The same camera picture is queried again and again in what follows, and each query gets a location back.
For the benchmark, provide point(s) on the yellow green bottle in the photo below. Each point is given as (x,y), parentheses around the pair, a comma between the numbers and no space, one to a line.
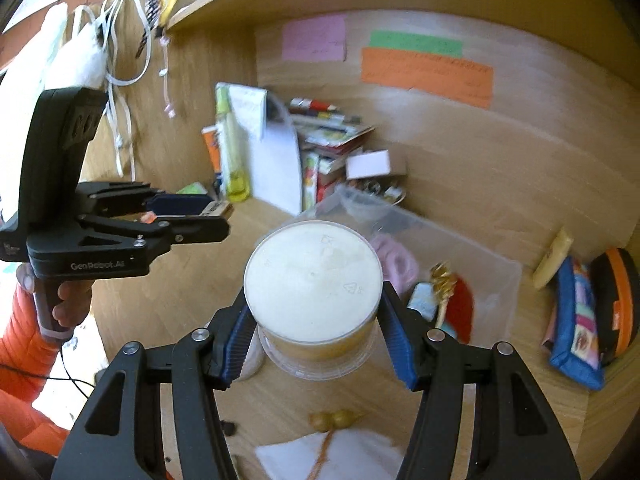
(235,170)

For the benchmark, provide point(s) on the person's left forearm orange sleeve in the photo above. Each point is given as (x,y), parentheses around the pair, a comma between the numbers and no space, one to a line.
(25,360)

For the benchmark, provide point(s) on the white cardboard box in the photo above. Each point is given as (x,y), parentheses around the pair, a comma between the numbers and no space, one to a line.
(367,164)

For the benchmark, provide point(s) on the red small box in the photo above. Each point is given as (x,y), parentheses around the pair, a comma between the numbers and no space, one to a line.
(330,180)

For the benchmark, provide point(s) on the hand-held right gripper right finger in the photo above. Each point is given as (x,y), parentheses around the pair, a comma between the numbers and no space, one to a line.
(400,345)

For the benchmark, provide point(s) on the colourful striped packet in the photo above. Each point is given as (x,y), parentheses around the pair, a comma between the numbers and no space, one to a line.
(310,180)

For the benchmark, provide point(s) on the orange sticky note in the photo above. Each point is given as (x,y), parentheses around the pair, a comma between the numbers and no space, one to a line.
(425,75)

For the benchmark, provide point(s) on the black comb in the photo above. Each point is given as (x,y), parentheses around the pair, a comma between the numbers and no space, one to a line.
(150,7)

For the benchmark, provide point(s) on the orange tube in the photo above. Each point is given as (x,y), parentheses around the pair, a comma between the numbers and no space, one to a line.
(211,150)

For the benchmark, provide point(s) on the white marker with orange end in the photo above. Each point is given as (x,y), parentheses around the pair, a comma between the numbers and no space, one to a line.
(220,209)

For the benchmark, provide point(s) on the clear plastic storage box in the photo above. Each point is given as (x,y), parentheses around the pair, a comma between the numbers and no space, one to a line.
(480,280)

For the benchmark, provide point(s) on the pink sticky note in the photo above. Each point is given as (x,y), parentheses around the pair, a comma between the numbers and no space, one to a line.
(315,37)

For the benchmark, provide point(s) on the small clear plastic cup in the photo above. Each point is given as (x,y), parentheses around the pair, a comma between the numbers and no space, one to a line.
(360,205)

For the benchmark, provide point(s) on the red white pen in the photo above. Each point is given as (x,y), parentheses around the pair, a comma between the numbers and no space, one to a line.
(312,105)

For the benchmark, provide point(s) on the person's left hand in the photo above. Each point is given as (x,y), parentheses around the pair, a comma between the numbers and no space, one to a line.
(72,310)

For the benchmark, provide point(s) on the black case with orange zip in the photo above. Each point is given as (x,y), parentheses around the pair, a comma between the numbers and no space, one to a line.
(607,300)

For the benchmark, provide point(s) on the wooden desktop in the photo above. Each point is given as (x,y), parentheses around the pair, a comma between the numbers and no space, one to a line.
(165,300)

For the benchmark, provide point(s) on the white cloth bag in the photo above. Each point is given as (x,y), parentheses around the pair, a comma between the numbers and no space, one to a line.
(75,55)

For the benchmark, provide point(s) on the small black cap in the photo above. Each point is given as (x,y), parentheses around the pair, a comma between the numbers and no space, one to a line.
(229,427)

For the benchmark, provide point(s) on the green sticky note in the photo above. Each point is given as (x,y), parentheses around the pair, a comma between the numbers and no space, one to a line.
(415,42)

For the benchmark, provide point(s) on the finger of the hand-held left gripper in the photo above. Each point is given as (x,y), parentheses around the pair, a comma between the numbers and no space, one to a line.
(195,230)
(175,204)

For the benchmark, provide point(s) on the blue patterned zip pouch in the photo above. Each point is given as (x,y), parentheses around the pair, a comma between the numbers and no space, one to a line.
(570,310)

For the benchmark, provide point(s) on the white paper sheet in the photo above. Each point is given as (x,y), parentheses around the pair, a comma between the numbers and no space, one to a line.
(272,160)

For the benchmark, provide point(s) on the pink knitted pouch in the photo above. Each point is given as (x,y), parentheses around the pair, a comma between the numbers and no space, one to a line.
(395,260)

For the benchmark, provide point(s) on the yellow hanging item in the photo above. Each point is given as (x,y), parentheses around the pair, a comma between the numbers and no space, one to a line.
(170,5)

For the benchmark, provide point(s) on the stack of booklets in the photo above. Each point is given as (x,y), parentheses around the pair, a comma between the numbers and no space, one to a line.
(330,135)

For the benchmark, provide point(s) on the metal binder clips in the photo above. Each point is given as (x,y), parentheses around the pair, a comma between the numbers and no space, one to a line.
(390,192)

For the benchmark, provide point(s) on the pale yellow tube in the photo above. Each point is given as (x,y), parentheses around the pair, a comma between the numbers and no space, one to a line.
(552,260)

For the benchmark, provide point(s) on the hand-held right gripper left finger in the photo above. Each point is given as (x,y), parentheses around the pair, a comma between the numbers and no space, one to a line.
(235,345)

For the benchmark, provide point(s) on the pink phone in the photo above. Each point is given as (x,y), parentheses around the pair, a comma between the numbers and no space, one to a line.
(548,335)

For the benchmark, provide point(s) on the clear jar with cream lid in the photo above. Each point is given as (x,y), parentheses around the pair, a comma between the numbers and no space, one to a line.
(310,275)

